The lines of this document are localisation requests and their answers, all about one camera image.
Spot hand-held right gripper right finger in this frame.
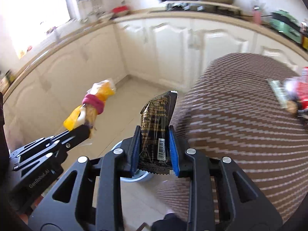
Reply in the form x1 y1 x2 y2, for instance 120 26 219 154
167 125 283 231

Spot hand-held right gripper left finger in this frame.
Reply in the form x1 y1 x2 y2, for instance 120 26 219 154
28 125 142 231

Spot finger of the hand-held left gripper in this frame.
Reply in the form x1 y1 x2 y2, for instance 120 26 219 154
14 135 90 171
10 125 91 159

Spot light blue trash bin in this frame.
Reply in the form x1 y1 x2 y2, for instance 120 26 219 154
106 140 154 184

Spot black snack packet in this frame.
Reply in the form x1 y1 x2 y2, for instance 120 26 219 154
137 90 178 175

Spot yellow snack wrapper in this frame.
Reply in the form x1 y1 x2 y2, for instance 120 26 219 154
63 78 117 140

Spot long white checkered wrapper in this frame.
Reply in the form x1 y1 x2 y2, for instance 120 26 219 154
268 79 299 113

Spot pink elastic band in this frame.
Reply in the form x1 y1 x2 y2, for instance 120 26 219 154
82 94 106 114

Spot person's black-clad leg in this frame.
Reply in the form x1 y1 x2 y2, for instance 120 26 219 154
151 213 188 231

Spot brown dotted tablecloth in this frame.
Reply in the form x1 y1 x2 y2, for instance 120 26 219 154
156 52 308 224

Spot green yellow box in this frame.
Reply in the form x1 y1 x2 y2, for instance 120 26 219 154
0 70 16 89

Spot cream kitchen cabinets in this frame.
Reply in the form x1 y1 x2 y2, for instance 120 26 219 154
0 17 308 140

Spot bright window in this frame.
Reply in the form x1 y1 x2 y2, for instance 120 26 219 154
0 0 73 60

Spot beige kitchen countertop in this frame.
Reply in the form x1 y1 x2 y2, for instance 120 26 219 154
0 7 308 101

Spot red container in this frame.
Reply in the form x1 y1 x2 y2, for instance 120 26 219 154
112 5 129 15

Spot hanging utensil rack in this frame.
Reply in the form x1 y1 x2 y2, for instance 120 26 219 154
76 0 106 21

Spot red snack packet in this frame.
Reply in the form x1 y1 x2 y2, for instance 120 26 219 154
284 66 308 119

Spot black gas stove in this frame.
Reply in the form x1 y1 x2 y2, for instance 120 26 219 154
156 0 243 13

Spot pink bottle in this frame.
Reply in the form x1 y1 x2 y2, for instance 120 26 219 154
251 6 263 25

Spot green kitchen appliance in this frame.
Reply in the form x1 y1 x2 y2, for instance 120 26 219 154
269 10 302 44

